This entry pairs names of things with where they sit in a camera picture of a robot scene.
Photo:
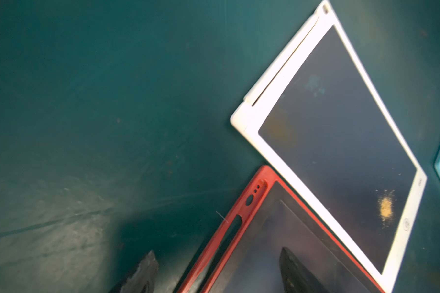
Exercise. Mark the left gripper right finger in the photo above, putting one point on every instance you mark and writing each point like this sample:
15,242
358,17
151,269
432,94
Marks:
296,277

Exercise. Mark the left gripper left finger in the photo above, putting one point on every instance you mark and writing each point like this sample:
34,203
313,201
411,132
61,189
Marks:
141,279

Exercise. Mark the red frame drawing tablet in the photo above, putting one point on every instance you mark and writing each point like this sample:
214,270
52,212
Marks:
243,254

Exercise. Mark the white frame drawing tablet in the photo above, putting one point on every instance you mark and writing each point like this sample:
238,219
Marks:
317,118

